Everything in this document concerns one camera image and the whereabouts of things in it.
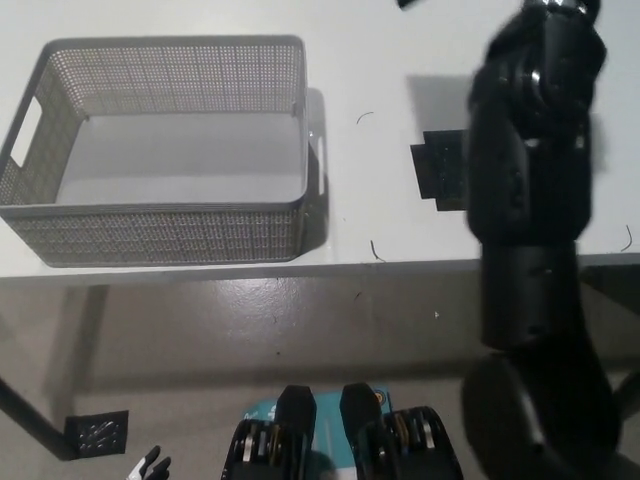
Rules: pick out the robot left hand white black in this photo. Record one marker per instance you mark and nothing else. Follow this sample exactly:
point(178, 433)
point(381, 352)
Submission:
point(152, 465)

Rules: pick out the robot right hand white black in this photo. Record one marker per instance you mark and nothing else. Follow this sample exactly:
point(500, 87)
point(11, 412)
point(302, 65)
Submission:
point(560, 6)

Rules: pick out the black metal table leg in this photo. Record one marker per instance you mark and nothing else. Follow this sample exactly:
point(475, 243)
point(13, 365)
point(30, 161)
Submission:
point(30, 415)

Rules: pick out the black tape patch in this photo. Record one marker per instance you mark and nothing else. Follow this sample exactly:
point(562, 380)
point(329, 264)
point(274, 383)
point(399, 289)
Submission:
point(440, 170)

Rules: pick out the robot body black teal blocks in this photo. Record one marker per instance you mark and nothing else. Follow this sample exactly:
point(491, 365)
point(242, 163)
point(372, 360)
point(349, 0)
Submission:
point(345, 440)

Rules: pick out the black floor pad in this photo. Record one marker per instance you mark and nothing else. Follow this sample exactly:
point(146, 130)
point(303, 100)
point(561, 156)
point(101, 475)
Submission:
point(97, 434)

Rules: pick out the grey perforated plastic basket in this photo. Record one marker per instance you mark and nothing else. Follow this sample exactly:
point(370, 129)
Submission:
point(175, 150)

